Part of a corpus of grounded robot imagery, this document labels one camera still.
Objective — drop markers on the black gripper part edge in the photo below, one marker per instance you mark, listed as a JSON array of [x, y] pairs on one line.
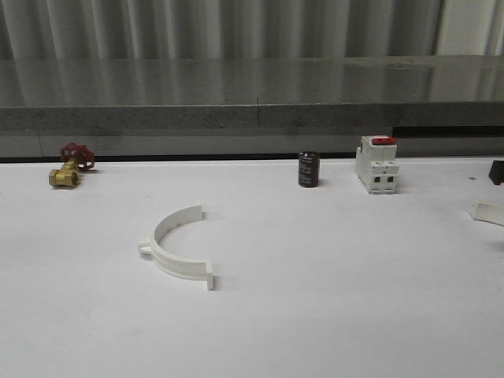
[[496, 173]]

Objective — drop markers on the white half-ring clamp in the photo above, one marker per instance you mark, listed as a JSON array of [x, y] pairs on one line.
[[173, 264], [487, 212]]

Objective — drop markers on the black cylindrical capacitor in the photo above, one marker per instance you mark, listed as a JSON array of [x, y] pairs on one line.
[[308, 169]]

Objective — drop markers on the grey stone ledge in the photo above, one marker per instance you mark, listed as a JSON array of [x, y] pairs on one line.
[[408, 96]]

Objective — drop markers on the brass valve red handwheel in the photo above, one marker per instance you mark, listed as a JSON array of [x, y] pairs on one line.
[[76, 158]]

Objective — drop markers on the white circuit breaker red switch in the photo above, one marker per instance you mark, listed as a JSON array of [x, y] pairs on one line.
[[375, 164]]

